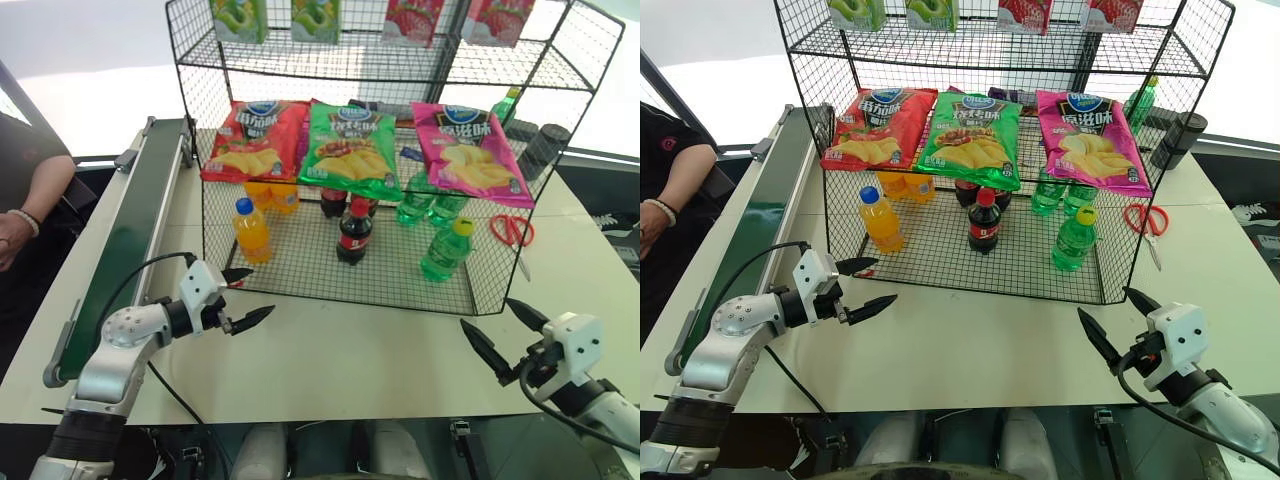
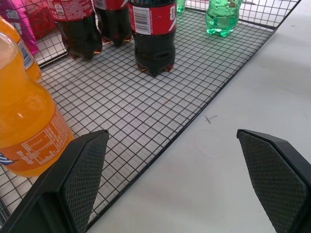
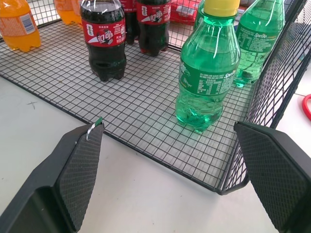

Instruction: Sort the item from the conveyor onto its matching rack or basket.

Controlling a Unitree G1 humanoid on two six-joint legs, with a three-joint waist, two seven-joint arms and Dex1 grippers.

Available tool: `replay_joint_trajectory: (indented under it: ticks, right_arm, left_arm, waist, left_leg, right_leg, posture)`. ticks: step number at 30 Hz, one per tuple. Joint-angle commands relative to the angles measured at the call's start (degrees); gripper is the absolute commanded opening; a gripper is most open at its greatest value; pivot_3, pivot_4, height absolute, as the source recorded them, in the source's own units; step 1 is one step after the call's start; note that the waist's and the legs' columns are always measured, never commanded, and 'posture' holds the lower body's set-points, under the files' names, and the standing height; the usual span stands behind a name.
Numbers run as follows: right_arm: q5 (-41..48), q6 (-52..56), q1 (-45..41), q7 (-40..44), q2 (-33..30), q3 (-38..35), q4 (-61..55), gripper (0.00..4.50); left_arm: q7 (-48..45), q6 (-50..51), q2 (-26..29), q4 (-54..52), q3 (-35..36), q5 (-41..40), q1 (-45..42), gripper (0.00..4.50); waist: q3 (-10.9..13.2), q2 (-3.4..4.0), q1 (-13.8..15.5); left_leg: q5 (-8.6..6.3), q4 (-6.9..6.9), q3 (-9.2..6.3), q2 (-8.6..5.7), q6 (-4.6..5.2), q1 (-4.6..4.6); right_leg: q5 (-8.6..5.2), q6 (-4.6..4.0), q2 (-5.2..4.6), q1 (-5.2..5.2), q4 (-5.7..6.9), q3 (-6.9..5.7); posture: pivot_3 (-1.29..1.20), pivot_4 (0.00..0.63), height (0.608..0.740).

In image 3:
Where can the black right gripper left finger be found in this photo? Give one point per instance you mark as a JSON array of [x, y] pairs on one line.
[[73, 174]]

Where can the orange soda bottle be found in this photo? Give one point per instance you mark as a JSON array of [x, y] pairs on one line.
[[69, 11], [18, 26]]

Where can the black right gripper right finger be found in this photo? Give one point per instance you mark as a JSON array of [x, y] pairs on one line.
[[274, 174]]

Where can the red snack package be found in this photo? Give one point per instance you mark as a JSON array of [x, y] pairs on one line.
[[182, 11]]

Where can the dark cola bottle red label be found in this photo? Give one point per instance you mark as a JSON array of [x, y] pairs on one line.
[[130, 21], [104, 43], [153, 26]]

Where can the green Sprite bottle yellow cap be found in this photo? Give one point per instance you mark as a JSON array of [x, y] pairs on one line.
[[206, 72]]

